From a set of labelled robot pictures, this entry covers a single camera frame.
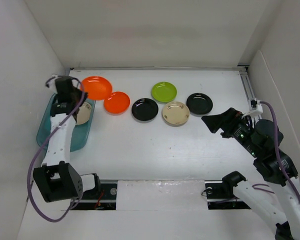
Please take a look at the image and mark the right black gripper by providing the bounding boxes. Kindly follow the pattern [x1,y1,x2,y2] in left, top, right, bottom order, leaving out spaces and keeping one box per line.
[201,106,261,157]

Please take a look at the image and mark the beige plate with black patch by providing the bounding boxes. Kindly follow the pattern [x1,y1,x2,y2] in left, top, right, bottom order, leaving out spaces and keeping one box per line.
[76,101,92,125]

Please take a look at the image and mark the orange plate front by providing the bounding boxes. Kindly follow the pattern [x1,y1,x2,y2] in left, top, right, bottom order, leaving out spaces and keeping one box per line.
[82,76,113,101]

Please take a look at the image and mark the orange plate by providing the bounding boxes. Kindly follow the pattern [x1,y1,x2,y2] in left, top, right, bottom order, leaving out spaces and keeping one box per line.
[82,76,113,101]
[103,91,131,115]

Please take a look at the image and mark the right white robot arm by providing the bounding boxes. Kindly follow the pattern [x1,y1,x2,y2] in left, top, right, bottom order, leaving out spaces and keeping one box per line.
[201,107,300,240]

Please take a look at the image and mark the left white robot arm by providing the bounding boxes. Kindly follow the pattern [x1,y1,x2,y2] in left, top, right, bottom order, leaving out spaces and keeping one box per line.
[31,75,102,203]

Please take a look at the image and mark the teal plastic bin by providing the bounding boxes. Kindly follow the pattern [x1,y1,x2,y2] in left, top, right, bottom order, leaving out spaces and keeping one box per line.
[36,94,96,152]

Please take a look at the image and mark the black plate right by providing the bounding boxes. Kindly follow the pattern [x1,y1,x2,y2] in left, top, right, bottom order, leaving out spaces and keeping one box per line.
[186,92,213,115]

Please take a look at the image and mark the orange plate back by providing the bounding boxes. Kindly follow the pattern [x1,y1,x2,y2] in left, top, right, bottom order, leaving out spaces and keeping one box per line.
[103,91,131,115]

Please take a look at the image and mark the beige plate with drawings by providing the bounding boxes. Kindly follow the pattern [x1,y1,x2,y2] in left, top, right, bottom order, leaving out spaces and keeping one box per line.
[162,101,190,126]

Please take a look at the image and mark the green plate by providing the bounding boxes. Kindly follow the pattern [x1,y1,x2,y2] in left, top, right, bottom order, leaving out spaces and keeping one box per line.
[151,81,178,103]

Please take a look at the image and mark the black plate centre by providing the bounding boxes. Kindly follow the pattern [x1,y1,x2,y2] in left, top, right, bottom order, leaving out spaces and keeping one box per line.
[131,98,159,122]

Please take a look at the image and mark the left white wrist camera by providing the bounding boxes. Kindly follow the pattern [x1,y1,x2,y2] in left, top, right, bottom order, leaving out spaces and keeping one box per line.
[45,74,59,89]

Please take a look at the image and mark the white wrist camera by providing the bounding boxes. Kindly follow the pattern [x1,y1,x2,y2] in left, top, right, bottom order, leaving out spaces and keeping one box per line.
[45,74,59,89]
[242,98,263,118]

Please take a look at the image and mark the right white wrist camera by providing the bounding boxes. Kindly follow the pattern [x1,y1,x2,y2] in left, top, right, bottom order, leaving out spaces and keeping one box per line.
[242,98,263,118]

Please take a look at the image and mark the aluminium rail right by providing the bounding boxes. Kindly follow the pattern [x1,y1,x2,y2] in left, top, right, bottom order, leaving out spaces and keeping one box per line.
[238,65,262,121]

